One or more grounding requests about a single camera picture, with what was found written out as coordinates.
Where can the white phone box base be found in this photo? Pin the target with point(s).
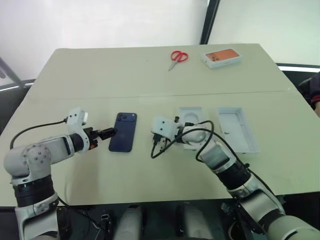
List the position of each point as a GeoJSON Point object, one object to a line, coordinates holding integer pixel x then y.
{"type": "Point", "coordinates": [190, 113]}

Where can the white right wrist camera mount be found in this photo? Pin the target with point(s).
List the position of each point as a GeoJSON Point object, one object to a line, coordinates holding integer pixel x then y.
{"type": "Point", "coordinates": [163, 126]}

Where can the white phone box lid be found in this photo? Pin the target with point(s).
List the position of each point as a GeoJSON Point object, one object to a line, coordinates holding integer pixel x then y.
{"type": "Point", "coordinates": [237, 130]}

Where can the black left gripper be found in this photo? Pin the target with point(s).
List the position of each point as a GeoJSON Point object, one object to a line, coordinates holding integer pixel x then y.
{"type": "Point", "coordinates": [93, 137]}

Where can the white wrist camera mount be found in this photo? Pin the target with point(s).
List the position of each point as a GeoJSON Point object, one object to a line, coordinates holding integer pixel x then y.
{"type": "Point", "coordinates": [163, 126]}
{"type": "Point", "coordinates": [76, 120]}

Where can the grey rounded robot leg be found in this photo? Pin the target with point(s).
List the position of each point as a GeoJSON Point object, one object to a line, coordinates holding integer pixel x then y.
{"type": "Point", "coordinates": [130, 222]}
{"type": "Point", "coordinates": [197, 222]}

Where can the grey metal frame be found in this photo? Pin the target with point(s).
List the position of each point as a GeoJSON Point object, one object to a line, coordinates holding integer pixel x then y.
{"type": "Point", "coordinates": [11, 76]}

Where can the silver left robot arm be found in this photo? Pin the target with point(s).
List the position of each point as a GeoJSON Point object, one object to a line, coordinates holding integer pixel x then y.
{"type": "Point", "coordinates": [37, 155]}

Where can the black window frame post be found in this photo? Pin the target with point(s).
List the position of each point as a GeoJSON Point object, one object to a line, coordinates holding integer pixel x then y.
{"type": "Point", "coordinates": [209, 22]}

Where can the white box with orange print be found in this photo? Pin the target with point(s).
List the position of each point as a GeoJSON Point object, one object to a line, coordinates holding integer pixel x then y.
{"type": "Point", "coordinates": [222, 58]}

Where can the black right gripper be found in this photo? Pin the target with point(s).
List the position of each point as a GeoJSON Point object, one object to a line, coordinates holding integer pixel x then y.
{"type": "Point", "coordinates": [157, 137]}

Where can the dark blue smartphone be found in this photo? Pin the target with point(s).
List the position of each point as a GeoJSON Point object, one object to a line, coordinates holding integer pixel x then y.
{"type": "Point", "coordinates": [123, 132]}

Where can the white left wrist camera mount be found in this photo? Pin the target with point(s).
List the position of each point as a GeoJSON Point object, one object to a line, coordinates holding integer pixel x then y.
{"type": "Point", "coordinates": [76, 120]}

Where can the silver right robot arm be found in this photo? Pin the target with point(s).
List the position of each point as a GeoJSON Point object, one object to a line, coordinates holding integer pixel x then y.
{"type": "Point", "coordinates": [225, 162]}

